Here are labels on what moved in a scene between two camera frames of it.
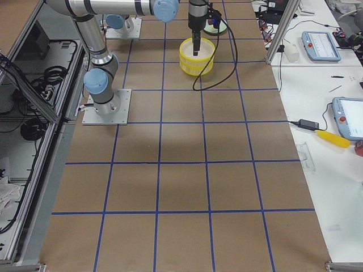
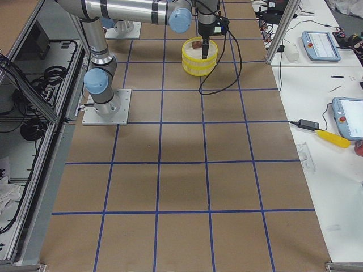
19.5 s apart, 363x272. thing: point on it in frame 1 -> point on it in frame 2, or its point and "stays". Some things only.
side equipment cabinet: (43, 67) stays
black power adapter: (307, 124) stays
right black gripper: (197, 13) -> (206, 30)
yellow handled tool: (334, 139) stays
